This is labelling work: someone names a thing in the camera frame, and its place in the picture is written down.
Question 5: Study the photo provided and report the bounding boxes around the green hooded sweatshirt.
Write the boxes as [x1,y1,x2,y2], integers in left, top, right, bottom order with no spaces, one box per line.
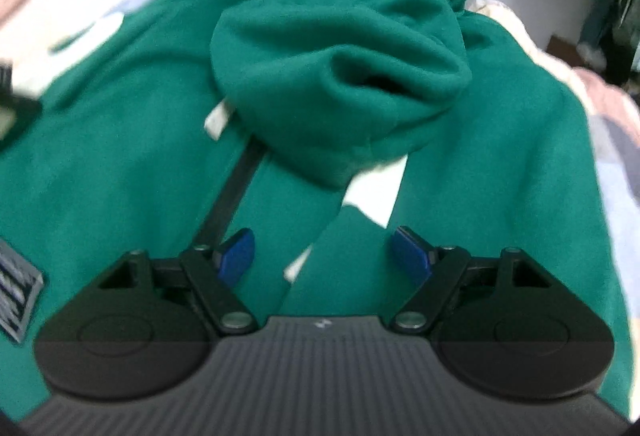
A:
[0,0,634,422]

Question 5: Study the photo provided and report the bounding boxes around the colour block bed quilt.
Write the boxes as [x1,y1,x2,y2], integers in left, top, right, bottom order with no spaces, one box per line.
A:
[0,0,640,367]

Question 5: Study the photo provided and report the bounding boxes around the dark red floor box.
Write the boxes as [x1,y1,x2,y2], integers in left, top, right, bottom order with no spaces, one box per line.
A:
[546,34,587,68]

